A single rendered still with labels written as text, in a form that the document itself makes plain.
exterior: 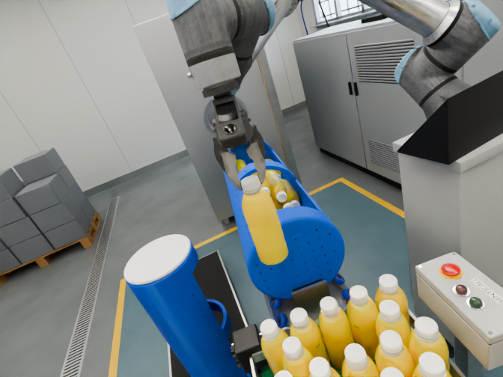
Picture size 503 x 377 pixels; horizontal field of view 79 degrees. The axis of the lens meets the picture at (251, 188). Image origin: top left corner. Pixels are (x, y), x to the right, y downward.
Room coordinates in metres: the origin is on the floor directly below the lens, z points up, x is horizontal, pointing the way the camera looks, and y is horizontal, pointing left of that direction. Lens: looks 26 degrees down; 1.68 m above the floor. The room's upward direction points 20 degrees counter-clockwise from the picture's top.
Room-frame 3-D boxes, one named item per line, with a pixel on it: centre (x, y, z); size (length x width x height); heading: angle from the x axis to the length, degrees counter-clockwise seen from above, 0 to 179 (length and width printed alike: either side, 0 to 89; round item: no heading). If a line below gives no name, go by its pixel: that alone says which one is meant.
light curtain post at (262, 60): (2.10, -0.35, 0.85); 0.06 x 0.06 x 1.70; 1
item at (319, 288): (0.61, -0.05, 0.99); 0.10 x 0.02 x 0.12; 91
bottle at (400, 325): (0.42, -0.19, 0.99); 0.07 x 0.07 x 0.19
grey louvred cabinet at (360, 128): (2.80, -1.45, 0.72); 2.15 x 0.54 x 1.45; 10
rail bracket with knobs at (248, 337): (0.56, 0.14, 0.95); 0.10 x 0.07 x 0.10; 91
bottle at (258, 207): (0.57, 0.00, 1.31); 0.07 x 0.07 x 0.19
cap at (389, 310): (0.42, -0.19, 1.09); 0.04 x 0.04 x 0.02
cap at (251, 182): (0.57, 0.00, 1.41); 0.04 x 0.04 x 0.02
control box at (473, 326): (0.41, -0.35, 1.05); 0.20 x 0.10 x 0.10; 1
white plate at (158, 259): (1.03, 0.45, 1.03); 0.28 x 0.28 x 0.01
